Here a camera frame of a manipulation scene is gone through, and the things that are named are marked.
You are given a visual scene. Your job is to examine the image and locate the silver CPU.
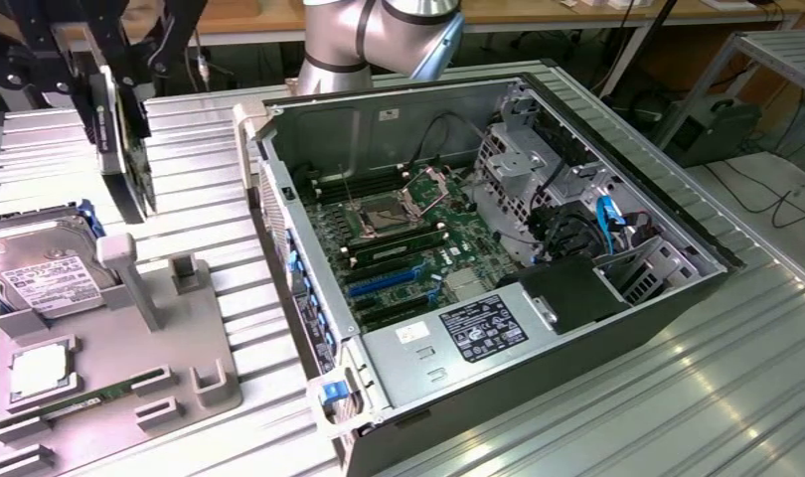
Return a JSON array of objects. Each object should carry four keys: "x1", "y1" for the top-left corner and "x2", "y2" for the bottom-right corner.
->
[{"x1": 8, "y1": 345, "x2": 71, "y2": 397}]

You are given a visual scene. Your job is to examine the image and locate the black plastic cover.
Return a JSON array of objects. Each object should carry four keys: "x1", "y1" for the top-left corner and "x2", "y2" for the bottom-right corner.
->
[{"x1": 493, "y1": 255, "x2": 632, "y2": 337}]

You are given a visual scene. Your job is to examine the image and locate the silver power supply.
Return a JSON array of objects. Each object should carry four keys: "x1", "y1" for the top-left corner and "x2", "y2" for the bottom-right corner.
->
[{"x1": 358, "y1": 291, "x2": 565, "y2": 413}]

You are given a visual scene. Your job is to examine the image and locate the RAM stick with white label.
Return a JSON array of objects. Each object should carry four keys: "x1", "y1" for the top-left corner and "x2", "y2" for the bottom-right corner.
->
[{"x1": 353, "y1": 233, "x2": 450, "y2": 267}]

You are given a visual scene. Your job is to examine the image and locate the thin cable with metal plug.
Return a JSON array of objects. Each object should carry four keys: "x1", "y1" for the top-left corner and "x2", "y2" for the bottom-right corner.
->
[{"x1": 187, "y1": 24, "x2": 211, "y2": 83}]

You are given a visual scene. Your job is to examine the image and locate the black expansion slot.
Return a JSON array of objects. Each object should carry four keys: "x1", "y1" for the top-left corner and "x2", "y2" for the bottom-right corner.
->
[
  {"x1": 344, "y1": 260, "x2": 420, "y2": 284},
  {"x1": 357, "y1": 293, "x2": 434, "y2": 320}
]

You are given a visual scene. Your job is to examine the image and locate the black open PC case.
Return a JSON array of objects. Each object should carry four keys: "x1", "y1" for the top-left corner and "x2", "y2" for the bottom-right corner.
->
[{"x1": 231, "y1": 58, "x2": 747, "y2": 477}]

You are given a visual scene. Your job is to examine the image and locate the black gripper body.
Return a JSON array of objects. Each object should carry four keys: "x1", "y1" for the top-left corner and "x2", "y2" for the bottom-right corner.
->
[{"x1": 15, "y1": 0, "x2": 89, "y2": 54}]

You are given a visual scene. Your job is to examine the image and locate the silver chipset heatsink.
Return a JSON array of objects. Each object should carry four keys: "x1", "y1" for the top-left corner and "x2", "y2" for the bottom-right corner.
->
[{"x1": 444, "y1": 270, "x2": 490, "y2": 299}]

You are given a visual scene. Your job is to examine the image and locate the grey parts rack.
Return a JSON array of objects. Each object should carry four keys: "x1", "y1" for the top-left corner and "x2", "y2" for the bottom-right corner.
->
[{"x1": 0, "y1": 233, "x2": 243, "y2": 477}]

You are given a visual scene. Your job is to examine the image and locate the green RAM stick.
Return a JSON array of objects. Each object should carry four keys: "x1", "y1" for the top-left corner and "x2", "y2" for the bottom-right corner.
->
[{"x1": 39, "y1": 382, "x2": 137, "y2": 418}]

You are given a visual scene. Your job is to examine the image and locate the blue wire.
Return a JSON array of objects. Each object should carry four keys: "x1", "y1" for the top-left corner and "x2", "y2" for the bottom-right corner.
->
[{"x1": 596, "y1": 196, "x2": 620, "y2": 257}]

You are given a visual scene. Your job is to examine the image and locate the black wire bundle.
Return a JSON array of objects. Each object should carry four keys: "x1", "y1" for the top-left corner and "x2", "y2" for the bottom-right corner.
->
[{"x1": 529, "y1": 206, "x2": 605, "y2": 259}]

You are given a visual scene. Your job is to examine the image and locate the blue expansion slot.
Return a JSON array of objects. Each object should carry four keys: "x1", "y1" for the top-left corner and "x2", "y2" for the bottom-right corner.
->
[{"x1": 345, "y1": 270, "x2": 422, "y2": 298}]

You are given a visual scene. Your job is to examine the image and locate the silver perforated disk bay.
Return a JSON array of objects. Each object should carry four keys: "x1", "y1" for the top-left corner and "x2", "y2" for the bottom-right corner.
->
[{"x1": 592, "y1": 233, "x2": 727, "y2": 307}]

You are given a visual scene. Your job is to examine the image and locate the black looped wire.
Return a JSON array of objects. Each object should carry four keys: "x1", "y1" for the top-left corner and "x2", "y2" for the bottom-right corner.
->
[{"x1": 405, "y1": 112, "x2": 474, "y2": 170}]

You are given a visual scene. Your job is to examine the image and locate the silver drive cage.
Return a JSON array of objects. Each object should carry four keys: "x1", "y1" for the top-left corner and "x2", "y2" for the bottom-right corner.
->
[{"x1": 470, "y1": 83, "x2": 615, "y2": 264}]

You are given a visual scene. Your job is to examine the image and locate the silver hard disk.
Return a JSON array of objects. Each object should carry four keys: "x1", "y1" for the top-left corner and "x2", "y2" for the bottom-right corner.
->
[{"x1": 0, "y1": 218, "x2": 107, "y2": 319}]

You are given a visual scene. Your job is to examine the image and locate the black RAM slot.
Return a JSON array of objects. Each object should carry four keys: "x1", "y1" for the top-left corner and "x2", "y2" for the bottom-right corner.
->
[
  {"x1": 345, "y1": 235, "x2": 445, "y2": 259},
  {"x1": 341, "y1": 229, "x2": 441, "y2": 253},
  {"x1": 311, "y1": 174, "x2": 408, "y2": 196},
  {"x1": 338, "y1": 223, "x2": 436, "y2": 247},
  {"x1": 309, "y1": 171, "x2": 404, "y2": 191},
  {"x1": 306, "y1": 166, "x2": 400, "y2": 186},
  {"x1": 314, "y1": 178, "x2": 413, "y2": 201}
]

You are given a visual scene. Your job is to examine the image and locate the black box device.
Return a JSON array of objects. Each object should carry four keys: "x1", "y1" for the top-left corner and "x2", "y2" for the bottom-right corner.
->
[{"x1": 665, "y1": 96, "x2": 760, "y2": 168}]

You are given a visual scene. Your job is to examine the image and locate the CPU socket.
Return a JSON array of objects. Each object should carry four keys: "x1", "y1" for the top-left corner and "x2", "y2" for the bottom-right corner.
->
[{"x1": 357, "y1": 196, "x2": 416, "y2": 235}]

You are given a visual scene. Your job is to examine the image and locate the metal slat table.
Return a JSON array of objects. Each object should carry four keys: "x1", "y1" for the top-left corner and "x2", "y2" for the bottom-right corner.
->
[{"x1": 652, "y1": 29, "x2": 805, "y2": 150}]

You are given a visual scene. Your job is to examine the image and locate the green motherboard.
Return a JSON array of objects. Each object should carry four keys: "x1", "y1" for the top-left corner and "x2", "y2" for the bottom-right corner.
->
[{"x1": 294, "y1": 163, "x2": 508, "y2": 334}]

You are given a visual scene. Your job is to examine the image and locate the wooden desk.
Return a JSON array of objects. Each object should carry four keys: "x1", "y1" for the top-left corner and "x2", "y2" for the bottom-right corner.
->
[{"x1": 194, "y1": 0, "x2": 805, "y2": 36}]

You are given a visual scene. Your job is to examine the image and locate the thin metal locking lever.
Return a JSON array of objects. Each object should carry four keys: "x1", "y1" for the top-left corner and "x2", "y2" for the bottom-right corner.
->
[{"x1": 338, "y1": 163, "x2": 360, "y2": 210}]

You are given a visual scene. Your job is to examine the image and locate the silver socket cover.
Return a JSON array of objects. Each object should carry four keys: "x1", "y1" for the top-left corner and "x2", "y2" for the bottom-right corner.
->
[{"x1": 400, "y1": 166, "x2": 453, "y2": 205}]

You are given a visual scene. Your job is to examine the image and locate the blue disk carrier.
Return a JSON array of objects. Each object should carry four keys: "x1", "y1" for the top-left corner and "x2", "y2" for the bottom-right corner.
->
[{"x1": 0, "y1": 198, "x2": 103, "y2": 239}]

